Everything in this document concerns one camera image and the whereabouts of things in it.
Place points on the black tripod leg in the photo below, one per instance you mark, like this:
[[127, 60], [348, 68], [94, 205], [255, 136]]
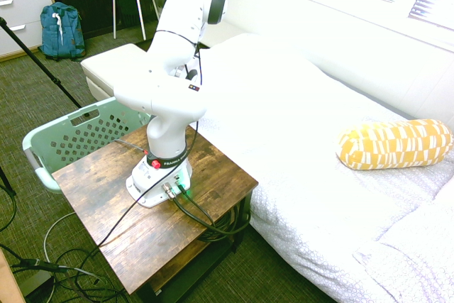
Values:
[[39, 63]]

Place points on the white drawer dresser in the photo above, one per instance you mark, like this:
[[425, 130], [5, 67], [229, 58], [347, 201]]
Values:
[[21, 5]]

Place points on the white clothes rack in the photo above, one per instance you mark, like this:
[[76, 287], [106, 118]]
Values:
[[139, 5]]

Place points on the white upholstered ottoman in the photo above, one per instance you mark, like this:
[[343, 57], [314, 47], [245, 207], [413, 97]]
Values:
[[106, 65]]

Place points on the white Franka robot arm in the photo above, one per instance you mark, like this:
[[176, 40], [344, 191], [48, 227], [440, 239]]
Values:
[[166, 86]]

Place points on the blue backpack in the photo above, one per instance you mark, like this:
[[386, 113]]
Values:
[[62, 33]]

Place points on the mint green laundry basket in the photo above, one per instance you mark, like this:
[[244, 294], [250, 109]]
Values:
[[81, 136]]

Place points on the white folded blanket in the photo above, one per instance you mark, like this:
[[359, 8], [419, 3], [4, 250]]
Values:
[[415, 257]]

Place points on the white circle-patterned bed cover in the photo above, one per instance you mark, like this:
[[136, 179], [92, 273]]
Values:
[[301, 175]]

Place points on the rustic wooden side table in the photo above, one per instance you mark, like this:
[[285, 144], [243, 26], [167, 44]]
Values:
[[142, 232]]

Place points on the light wooden furniture edge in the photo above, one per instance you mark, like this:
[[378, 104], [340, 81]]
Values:
[[7, 281]]

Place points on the yellow white bolster pillow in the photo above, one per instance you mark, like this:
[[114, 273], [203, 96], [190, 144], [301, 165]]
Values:
[[393, 145]]

